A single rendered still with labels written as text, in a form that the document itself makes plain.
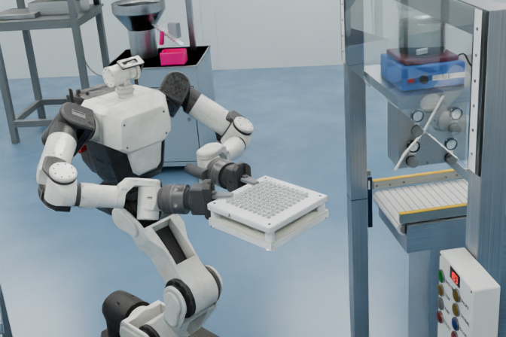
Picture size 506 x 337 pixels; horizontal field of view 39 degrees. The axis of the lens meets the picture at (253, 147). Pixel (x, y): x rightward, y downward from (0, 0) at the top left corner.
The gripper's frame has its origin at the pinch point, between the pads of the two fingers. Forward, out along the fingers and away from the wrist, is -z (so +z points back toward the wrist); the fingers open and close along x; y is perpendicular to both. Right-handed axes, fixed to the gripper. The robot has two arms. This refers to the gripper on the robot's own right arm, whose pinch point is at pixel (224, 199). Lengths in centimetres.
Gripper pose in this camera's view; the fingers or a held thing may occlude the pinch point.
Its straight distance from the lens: 206.4
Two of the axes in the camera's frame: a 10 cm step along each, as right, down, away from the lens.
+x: 0.8, 9.3, 3.5
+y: -2.0, 3.6, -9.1
